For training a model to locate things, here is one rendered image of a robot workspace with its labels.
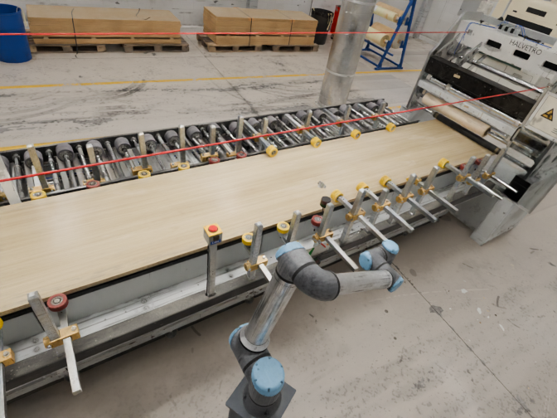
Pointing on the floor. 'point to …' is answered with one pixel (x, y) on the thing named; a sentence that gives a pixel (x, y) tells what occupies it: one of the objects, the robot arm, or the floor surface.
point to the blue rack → (392, 41)
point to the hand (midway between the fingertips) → (365, 284)
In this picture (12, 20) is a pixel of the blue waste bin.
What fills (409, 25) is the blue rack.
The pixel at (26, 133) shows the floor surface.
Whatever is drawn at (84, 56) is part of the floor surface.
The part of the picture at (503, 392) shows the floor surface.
